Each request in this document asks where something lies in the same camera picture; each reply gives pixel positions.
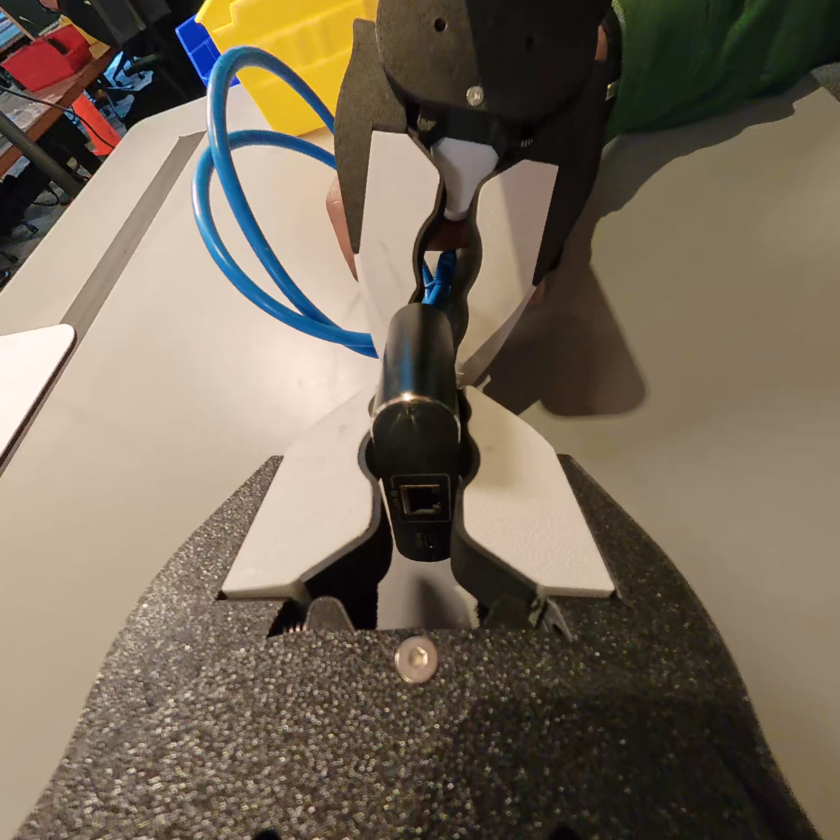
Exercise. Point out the black ethernet switch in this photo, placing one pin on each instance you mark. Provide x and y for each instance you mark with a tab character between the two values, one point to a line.
420	367

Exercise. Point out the red plastic bin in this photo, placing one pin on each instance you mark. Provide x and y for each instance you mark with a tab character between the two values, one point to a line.
46	62

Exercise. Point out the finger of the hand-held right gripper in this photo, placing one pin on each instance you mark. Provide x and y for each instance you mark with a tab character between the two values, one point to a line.
394	216
512	249

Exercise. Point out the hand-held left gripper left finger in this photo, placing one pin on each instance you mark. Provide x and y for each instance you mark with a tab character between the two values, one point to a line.
308	518

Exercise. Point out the person's right hand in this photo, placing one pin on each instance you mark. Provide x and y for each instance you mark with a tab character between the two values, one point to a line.
338	223

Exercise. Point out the orange traffic cone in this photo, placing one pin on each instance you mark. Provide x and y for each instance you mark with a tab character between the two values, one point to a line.
95	124

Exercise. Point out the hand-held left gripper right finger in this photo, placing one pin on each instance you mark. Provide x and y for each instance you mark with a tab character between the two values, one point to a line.
531	518

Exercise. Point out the instruction board on white stand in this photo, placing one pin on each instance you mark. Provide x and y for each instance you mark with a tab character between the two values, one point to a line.
26	380

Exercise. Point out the yellow plastic bin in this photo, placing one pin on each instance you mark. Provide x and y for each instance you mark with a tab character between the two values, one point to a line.
295	59

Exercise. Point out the blue plastic bin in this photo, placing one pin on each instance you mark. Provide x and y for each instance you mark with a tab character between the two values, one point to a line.
197	46

